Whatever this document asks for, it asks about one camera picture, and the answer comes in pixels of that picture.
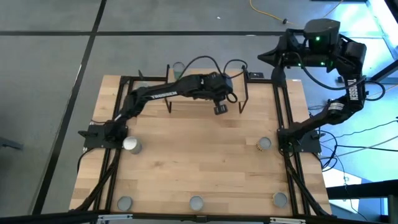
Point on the black desk frame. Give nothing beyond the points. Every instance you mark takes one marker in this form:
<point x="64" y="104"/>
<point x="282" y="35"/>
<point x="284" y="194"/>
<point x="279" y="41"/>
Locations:
<point x="360" y="189"/>

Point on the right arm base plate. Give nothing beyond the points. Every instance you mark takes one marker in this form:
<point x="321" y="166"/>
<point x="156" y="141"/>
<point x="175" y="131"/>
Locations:
<point x="311" y="143"/>

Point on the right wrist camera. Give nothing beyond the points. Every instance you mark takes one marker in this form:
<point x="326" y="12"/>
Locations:
<point x="278" y="76"/>

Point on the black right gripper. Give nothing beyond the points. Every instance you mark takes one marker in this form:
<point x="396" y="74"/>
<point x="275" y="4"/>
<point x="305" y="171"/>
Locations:
<point x="293" y="53"/>

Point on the black aluminium table frame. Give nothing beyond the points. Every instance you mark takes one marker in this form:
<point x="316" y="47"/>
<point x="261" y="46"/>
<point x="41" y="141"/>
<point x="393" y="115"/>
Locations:
<point x="267" y="80"/>

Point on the grey floor stand foot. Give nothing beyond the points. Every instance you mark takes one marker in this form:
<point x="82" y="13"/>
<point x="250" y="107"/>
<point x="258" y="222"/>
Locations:
<point x="11" y="143"/>

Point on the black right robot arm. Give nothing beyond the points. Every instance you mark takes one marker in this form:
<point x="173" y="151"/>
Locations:
<point x="354" y="90"/>

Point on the spicy black beans can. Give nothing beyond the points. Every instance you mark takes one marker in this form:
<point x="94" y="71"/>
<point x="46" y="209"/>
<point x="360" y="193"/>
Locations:
<point x="264" y="143"/>

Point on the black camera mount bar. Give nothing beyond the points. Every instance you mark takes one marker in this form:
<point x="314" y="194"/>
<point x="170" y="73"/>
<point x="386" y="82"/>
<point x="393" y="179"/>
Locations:
<point x="217" y="218"/>

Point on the grey-topped can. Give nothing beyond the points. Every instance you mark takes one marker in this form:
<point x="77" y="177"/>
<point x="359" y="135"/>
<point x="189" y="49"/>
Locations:
<point x="125" y="203"/>

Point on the small black box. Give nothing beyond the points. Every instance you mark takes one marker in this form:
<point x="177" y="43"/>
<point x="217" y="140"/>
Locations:
<point x="256" y="75"/>

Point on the red can with yellow rings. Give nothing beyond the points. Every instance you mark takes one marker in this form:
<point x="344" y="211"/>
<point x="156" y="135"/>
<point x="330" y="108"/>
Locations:
<point x="196" y="203"/>

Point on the silver bracket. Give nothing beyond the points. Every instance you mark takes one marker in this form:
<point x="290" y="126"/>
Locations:
<point x="115" y="217"/>
<point x="287" y="220"/>

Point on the gold-rimmed can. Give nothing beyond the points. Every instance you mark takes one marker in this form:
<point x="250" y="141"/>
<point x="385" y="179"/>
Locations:
<point x="280" y="199"/>

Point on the black metal stand foot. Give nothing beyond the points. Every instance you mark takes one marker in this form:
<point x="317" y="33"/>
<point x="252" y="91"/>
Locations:
<point x="385" y="71"/>

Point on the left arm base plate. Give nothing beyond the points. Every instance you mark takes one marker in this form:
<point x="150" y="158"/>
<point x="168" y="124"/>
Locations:
<point x="93" y="138"/>

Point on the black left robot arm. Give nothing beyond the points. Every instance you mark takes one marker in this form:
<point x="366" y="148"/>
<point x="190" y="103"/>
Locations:
<point x="155" y="93"/>

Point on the wooden shelf with black legs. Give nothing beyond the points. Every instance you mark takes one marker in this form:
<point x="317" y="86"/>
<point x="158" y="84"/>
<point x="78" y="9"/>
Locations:
<point x="239" y="87"/>

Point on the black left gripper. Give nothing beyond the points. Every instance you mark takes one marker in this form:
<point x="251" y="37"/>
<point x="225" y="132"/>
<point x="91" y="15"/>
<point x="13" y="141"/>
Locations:
<point x="217" y="85"/>

